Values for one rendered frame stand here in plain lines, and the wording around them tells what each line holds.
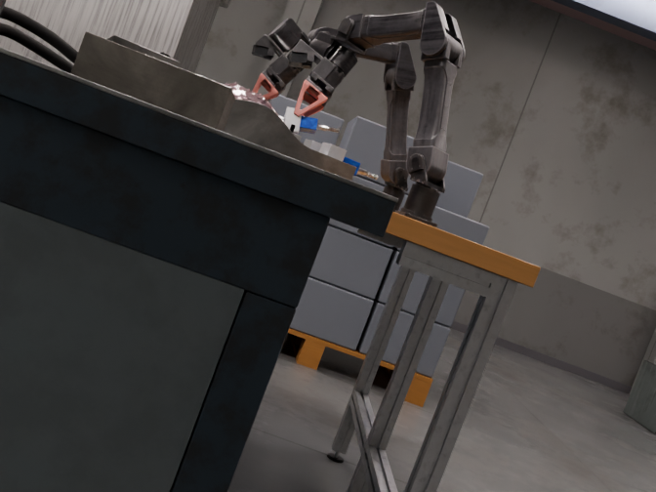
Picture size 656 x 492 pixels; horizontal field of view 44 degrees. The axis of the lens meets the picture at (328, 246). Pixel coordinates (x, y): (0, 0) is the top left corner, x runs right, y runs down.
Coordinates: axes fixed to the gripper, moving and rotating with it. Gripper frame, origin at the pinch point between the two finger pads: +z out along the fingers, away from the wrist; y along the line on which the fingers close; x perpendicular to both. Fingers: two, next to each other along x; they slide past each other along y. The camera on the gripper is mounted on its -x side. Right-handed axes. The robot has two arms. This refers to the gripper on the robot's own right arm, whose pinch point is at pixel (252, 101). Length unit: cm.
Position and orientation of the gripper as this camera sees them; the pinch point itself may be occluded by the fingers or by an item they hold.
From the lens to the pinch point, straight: 221.3
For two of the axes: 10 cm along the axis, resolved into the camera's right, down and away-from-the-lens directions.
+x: 6.6, 7.4, 1.2
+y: 0.7, 0.9, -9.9
